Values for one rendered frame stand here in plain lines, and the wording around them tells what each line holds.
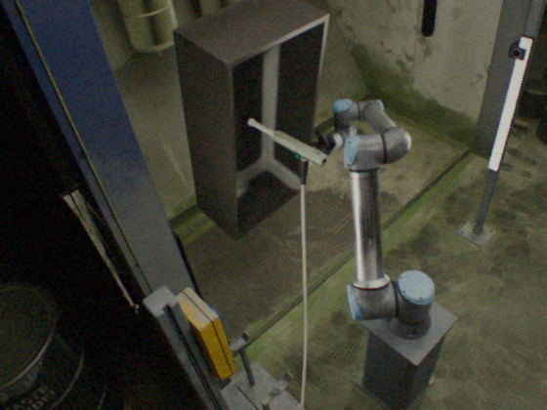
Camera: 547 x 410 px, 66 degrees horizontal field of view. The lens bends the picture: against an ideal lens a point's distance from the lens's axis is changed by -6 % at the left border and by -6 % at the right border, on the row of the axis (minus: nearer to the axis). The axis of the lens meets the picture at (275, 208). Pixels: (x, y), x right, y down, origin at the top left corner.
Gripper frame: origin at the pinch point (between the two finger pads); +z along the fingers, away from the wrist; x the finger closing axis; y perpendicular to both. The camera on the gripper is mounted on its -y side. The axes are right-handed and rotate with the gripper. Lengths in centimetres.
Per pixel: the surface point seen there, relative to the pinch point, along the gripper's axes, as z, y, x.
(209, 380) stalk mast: 102, -8, -58
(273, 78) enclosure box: -38, -8, 55
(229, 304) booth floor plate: 27, 113, 31
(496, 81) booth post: -198, 19, -19
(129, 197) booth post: 89, -32, -8
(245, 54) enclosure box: 18, -49, 16
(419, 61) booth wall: -203, 26, 48
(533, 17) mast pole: -105, -56, -52
